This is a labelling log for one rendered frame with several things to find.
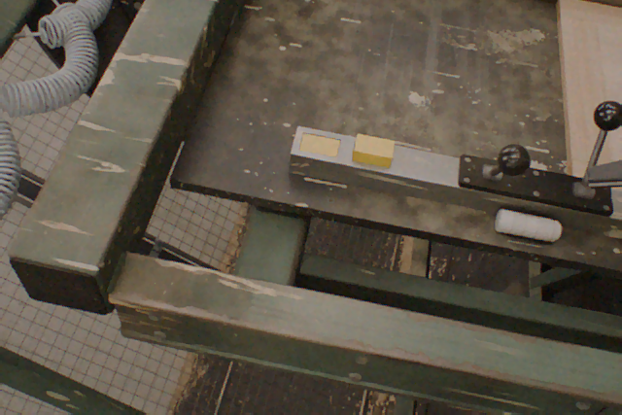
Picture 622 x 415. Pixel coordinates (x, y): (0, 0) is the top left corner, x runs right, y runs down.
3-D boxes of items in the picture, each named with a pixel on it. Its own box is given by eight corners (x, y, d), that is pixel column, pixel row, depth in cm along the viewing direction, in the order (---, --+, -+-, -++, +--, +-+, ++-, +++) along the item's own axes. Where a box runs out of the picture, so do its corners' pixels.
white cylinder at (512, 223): (494, 235, 85) (554, 247, 85) (501, 223, 83) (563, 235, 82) (494, 217, 87) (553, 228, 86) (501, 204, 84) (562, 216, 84)
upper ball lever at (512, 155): (501, 191, 85) (533, 177, 72) (471, 186, 86) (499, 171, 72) (505, 163, 86) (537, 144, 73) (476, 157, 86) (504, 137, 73)
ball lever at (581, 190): (598, 208, 83) (635, 108, 78) (569, 202, 83) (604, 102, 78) (590, 196, 86) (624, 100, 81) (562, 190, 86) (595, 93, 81)
